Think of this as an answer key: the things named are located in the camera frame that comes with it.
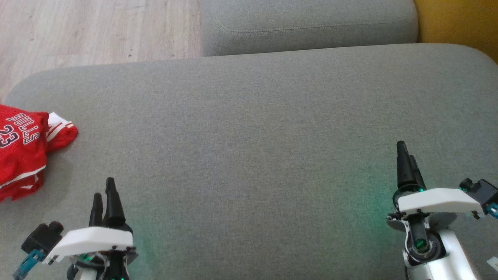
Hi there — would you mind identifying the red white basketball jersey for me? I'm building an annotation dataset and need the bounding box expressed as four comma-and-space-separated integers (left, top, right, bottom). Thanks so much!
0, 112, 79, 203

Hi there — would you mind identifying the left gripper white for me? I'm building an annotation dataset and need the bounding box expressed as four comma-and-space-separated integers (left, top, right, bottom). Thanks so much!
42, 178, 138, 270

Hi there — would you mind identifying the grey sofa seat cushion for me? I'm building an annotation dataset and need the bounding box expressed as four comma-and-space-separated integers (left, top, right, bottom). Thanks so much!
0, 44, 498, 280

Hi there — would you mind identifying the left blue-plug black cable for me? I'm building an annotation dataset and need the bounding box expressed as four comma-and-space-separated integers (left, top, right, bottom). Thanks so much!
13, 249, 44, 280

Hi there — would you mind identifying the yellow furniture panel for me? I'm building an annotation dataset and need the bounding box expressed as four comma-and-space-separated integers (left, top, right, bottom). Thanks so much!
414, 0, 498, 63

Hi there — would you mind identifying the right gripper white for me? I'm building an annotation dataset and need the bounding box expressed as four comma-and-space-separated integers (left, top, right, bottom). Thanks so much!
387, 141, 485, 231

